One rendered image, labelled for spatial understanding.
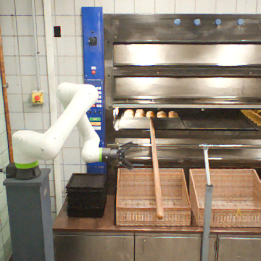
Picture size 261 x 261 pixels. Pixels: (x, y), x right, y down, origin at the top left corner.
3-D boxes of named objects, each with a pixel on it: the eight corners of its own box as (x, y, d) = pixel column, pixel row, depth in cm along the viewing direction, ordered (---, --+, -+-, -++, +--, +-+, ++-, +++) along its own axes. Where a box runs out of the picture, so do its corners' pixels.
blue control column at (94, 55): (109, 173, 505) (106, 18, 448) (120, 173, 505) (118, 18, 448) (90, 254, 319) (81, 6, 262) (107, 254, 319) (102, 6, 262)
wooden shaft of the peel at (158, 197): (163, 221, 150) (163, 214, 149) (157, 221, 150) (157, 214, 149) (152, 122, 315) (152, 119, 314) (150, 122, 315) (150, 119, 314)
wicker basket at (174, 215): (117, 197, 303) (117, 167, 296) (182, 197, 303) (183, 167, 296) (115, 226, 256) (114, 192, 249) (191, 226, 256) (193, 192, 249)
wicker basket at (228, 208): (186, 197, 302) (188, 168, 294) (251, 198, 301) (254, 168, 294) (196, 228, 255) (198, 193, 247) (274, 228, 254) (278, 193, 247)
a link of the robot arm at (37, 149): (43, 151, 167) (98, 80, 196) (20, 145, 175) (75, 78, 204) (55, 168, 176) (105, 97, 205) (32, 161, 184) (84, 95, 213)
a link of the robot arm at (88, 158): (80, 166, 228) (78, 155, 221) (83, 152, 237) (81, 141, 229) (102, 166, 228) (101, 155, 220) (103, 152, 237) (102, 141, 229)
